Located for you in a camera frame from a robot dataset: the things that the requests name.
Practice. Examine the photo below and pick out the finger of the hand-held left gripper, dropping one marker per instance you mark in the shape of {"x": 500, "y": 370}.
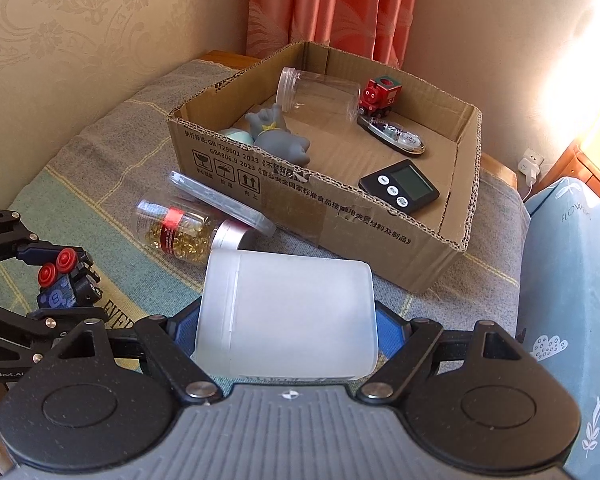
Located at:
{"x": 10, "y": 240}
{"x": 25, "y": 330}

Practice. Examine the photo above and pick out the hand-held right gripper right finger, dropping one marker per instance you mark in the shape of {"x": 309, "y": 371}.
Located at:
{"x": 390, "y": 330}

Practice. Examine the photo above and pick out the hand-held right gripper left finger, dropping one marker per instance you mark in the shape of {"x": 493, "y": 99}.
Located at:
{"x": 182, "y": 332}

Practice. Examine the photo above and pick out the dark blue toy train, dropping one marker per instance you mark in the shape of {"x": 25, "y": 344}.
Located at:
{"x": 60, "y": 297}

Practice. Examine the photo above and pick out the cardboard box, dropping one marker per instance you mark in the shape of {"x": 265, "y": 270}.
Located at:
{"x": 370, "y": 240}

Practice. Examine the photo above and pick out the white plastic bottle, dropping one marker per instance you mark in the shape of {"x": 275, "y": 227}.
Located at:
{"x": 290, "y": 310}

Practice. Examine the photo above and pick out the black digital timer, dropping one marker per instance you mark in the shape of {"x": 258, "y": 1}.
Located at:
{"x": 410, "y": 180}

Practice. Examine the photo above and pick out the round tape blister pack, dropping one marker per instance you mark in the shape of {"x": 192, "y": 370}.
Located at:
{"x": 395, "y": 135}

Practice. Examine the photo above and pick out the grey elephant toy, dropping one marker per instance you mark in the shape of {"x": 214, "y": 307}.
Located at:
{"x": 280, "y": 140}

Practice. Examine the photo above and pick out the red toy train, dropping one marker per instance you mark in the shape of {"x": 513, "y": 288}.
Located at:
{"x": 380, "y": 95}

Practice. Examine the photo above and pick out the clear capsule bottle silver lid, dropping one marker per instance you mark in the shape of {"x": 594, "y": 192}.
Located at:
{"x": 180, "y": 232}

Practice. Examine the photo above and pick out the clear plastic card case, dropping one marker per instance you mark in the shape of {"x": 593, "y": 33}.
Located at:
{"x": 220, "y": 202}

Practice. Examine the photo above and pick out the light blue floral cloth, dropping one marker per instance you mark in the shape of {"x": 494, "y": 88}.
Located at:
{"x": 570, "y": 270}

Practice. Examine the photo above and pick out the white charger plug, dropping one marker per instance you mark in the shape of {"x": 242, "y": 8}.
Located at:
{"x": 528, "y": 174}

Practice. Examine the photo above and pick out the clear plastic jar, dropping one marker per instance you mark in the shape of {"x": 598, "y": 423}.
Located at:
{"x": 320, "y": 92}

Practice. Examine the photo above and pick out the pink patterned curtain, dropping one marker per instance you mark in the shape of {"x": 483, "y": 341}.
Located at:
{"x": 330, "y": 5}

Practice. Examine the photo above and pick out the white wall socket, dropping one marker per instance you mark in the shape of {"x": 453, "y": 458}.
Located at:
{"x": 532, "y": 155}

